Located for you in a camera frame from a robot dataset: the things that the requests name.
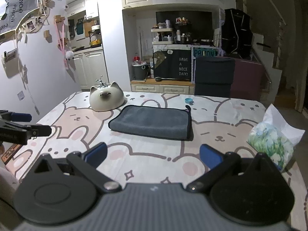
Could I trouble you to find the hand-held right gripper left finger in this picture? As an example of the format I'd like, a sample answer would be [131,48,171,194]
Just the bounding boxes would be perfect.
[34,142,122,193]

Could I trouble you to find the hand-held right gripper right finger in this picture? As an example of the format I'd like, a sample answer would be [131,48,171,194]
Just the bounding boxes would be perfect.
[186,144,275,193]

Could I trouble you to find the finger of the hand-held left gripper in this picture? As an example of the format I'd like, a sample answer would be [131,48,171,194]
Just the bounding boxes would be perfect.
[0,121,52,138]
[0,110,32,123]

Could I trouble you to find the grey towel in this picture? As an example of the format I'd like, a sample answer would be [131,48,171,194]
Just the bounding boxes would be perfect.
[108,105,194,141]

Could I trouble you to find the patterned floor mat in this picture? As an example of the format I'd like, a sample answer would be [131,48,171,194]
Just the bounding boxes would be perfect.
[1,144,21,166]

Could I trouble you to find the bear-printed tablecloth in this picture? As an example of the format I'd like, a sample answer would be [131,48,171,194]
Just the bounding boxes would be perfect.
[5,91,308,222]

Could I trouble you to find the cat-shaped ceramic bowl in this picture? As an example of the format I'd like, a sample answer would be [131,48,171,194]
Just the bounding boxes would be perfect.
[90,82,125,112]

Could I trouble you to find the floral tissue packet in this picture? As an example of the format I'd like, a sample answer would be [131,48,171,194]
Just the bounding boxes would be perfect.
[248,103,305,173]

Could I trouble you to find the small silver ornament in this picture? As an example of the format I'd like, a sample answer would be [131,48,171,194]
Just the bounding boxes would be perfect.
[95,75,108,88]

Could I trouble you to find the white kitchen cabinets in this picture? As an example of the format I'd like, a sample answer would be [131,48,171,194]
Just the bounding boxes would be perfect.
[72,49,108,91]

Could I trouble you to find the dark chair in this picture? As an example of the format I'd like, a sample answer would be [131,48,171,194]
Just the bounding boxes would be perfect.
[194,56,236,97]

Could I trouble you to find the low cream drawer cabinet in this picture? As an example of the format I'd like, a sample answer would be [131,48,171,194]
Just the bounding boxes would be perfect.
[131,78,195,95]

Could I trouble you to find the pink ribbon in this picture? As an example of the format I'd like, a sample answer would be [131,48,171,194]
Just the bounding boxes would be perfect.
[55,17,73,71]

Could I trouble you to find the dark grey trash bin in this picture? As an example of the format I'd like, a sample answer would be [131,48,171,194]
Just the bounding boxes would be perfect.
[132,64,149,81]

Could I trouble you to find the black printed hanging cloth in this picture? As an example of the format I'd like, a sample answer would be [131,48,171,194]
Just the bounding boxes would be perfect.
[153,49,192,80]

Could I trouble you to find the teal sign board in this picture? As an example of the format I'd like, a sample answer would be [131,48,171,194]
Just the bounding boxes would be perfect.
[192,48,218,58]

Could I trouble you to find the white shelf rack with bottles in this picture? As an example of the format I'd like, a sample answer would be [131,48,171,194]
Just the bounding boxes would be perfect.
[151,28,174,45]

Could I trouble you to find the grey printed wall hanging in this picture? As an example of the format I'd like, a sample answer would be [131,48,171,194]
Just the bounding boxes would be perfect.
[0,0,39,35]

